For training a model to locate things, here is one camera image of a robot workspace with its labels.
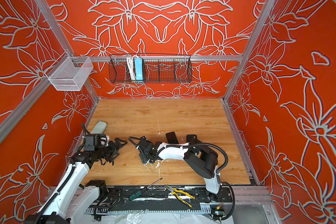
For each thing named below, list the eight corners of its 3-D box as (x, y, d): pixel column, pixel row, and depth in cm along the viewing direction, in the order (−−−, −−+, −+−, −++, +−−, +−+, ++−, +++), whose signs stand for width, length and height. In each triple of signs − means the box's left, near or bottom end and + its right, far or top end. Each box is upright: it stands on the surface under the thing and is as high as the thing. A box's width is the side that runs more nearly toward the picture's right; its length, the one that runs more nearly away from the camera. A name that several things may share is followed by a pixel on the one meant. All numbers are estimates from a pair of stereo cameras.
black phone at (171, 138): (169, 146, 93) (169, 145, 92) (165, 135, 99) (165, 133, 98) (178, 143, 95) (178, 142, 93) (174, 132, 100) (174, 131, 99)
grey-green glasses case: (93, 133, 100) (91, 131, 97) (99, 123, 106) (98, 120, 103) (102, 135, 99) (100, 132, 96) (108, 124, 105) (107, 121, 103)
